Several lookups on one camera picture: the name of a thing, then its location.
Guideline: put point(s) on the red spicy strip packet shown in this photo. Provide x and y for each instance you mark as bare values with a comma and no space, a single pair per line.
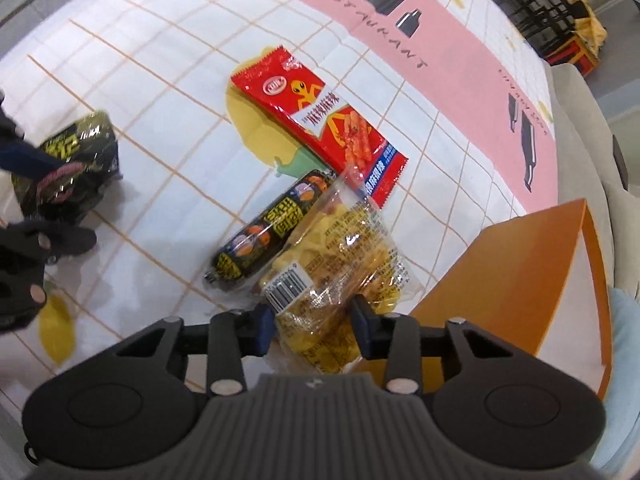
318,117

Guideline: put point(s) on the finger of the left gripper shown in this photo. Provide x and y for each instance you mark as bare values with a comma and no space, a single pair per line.
19,156

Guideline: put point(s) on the clear bag yellow crisps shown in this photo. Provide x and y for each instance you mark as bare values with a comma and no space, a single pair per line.
340,249

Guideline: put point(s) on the black tablet on sofa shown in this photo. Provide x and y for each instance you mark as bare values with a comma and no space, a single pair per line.
620,163

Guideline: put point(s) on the pink white checkered tablecloth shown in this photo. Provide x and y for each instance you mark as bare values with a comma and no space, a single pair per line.
451,84

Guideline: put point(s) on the yellow cloth on chair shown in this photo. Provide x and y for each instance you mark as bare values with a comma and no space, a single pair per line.
587,26

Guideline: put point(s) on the black sausage stick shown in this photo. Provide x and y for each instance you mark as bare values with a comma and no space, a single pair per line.
257,243

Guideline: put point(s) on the light blue cushion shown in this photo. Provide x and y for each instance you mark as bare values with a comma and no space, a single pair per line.
621,402

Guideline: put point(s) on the orange cardboard box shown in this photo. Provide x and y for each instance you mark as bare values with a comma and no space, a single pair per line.
537,282

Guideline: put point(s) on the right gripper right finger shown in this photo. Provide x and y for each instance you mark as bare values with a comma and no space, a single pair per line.
393,338

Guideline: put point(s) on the beige sofa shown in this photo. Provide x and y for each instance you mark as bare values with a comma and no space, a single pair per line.
587,169

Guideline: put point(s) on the black yellow snack bag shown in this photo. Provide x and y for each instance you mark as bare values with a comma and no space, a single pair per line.
88,152

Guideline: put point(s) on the orange stool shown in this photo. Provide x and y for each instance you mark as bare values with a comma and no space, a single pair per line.
575,52

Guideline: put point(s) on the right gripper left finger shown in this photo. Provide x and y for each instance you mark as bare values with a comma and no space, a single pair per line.
232,336

